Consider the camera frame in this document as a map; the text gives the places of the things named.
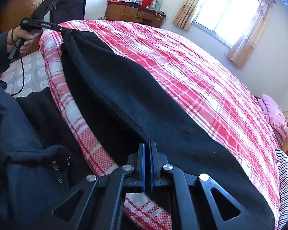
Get beige curtain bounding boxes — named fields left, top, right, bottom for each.
left=227, top=0, right=274, bottom=69
left=172, top=0, right=199, bottom=31

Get striped pillow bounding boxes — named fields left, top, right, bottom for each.
left=275, top=149, right=288, bottom=229

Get brown wooden door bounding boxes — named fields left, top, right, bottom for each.
left=0, top=0, right=52, bottom=53

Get dark blue jacket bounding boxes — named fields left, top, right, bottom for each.
left=0, top=81, right=97, bottom=230

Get black chair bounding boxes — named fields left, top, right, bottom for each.
left=49, top=0, right=86, bottom=24

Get black pants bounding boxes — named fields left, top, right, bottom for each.
left=61, top=30, right=274, bottom=229

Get left beige curtain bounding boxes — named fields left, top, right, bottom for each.
left=172, top=0, right=199, bottom=31

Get person left hand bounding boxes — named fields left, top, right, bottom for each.
left=7, top=26, right=39, bottom=54

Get red plaid bed cover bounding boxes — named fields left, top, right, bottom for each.
left=38, top=20, right=283, bottom=227

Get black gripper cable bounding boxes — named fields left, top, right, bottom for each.
left=10, top=27, right=25, bottom=97

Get brown wooden desk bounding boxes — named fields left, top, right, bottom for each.
left=104, top=0, right=166, bottom=28

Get pink folded blanket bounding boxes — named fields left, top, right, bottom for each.
left=258, top=94, right=288, bottom=146

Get right beige curtain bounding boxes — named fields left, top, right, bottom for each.
left=227, top=0, right=274, bottom=69

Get far window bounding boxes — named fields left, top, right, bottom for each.
left=193, top=0, right=260, bottom=47

